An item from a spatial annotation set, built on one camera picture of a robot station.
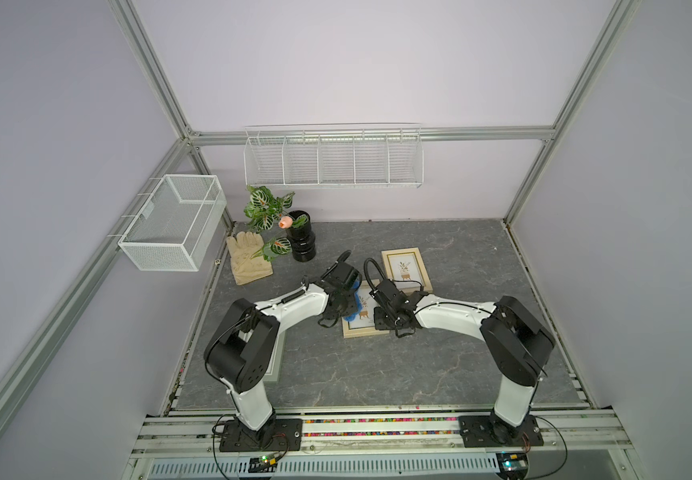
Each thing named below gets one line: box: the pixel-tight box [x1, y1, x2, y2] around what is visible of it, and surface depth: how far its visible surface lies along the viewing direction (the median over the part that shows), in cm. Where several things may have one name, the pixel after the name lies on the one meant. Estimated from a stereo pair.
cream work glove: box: [226, 231, 273, 285], surface depth 110 cm
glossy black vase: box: [286, 210, 317, 263], surface depth 105 cm
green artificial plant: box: [244, 185, 310, 262], surface depth 86 cm
